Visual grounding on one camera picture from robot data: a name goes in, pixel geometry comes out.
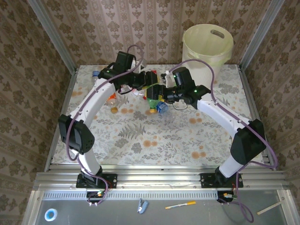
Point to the green bottle orange cap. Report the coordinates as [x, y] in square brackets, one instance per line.
[154, 105]

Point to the clear bottle blue white-text label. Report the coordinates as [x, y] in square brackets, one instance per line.
[95, 73]

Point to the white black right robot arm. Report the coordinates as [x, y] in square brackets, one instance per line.
[222, 112]

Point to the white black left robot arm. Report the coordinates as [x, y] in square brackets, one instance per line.
[91, 103]

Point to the floral tablecloth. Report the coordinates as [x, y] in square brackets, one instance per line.
[164, 140]

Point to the white yellow marker pen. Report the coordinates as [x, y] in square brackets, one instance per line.
[180, 205]

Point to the blue grey stapler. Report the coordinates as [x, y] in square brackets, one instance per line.
[142, 206]

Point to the wooden stick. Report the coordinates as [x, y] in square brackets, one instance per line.
[268, 208]

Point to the blue tape roll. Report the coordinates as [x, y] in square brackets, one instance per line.
[46, 215]

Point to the aluminium mounting rail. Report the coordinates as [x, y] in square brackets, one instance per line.
[152, 174]

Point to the aluminium frame post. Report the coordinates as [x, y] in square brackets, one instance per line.
[262, 32]
[50, 32]

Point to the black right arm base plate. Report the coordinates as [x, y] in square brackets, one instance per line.
[205, 180]

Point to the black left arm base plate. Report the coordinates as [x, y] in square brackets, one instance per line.
[112, 181]

